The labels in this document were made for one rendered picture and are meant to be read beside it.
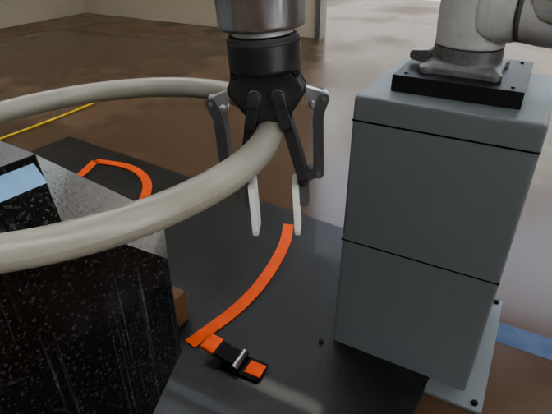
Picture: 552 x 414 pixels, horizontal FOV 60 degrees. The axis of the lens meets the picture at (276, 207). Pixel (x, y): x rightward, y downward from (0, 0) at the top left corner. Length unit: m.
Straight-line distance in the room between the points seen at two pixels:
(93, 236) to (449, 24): 0.96
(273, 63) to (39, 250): 0.27
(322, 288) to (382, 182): 0.65
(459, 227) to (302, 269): 0.78
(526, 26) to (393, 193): 0.44
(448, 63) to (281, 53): 0.75
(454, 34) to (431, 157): 0.27
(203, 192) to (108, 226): 0.08
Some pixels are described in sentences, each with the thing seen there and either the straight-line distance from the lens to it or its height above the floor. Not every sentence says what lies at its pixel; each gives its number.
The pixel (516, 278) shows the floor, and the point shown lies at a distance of 2.00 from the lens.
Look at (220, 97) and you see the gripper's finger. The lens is 0.53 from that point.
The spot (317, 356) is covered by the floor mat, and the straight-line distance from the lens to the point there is 1.51.
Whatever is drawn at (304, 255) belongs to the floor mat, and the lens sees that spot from 1.88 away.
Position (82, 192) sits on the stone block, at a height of 0.73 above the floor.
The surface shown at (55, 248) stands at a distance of 0.38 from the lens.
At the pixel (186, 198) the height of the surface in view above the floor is 0.95.
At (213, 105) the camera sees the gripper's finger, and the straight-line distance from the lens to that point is 0.52.
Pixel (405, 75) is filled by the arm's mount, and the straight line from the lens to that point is 1.15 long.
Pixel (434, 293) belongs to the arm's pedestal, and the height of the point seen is 0.32.
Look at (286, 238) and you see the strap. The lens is 1.96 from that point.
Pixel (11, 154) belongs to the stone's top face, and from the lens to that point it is 0.88.
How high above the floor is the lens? 1.14
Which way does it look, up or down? 31 degrees down
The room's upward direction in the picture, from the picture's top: straight up
